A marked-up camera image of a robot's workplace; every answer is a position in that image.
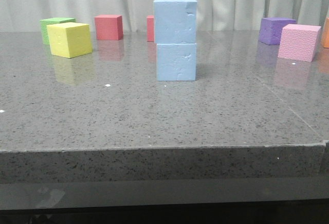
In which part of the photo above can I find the blue foam block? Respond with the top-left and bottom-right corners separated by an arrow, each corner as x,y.
153,0 -> 197,44
156,44 -> 196,81

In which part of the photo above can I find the red foam block right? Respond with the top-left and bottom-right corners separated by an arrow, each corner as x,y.
147,15 -> 154,42

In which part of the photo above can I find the red foam block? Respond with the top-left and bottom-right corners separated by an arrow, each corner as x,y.
147,15 -> 154,42
94,14 -> 123,40

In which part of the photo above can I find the red foam block left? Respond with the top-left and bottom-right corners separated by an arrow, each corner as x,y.
94,14 -> 123,40

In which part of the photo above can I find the yellow foam block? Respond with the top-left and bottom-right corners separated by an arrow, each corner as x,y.
47,22 -> 92,58

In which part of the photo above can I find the purple foam block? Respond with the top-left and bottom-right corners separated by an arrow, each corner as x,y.
259,17 -> 297,45

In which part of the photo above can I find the green foam block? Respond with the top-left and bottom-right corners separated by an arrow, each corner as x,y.
39,17 -> 77,46

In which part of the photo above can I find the pink foam block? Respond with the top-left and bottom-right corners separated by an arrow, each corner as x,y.
278,24 -> 321,62

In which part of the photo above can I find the orange foam block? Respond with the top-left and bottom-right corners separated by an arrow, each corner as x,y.
320,17 -> 329,48

